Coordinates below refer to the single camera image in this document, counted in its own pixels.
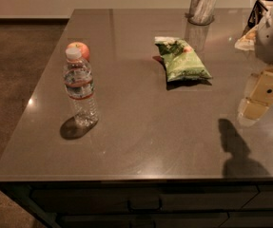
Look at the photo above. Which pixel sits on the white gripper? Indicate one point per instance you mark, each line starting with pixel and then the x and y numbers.
pixel 251 110

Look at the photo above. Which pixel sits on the green jalapeno chip bag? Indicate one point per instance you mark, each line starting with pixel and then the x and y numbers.
pixel 180 59

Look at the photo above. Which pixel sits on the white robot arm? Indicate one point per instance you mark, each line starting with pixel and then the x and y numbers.
pixel 258 37

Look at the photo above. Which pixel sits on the pale snack bag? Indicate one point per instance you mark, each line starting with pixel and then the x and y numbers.
pixel 247 41

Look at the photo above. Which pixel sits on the clear plastic water bottle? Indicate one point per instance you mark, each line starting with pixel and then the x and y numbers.
pixel 79 85

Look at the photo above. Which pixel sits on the red apple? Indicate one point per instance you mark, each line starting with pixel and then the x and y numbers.
pixel 82 47

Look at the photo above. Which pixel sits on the black wire basket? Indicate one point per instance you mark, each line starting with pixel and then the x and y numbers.
pixel 260 8

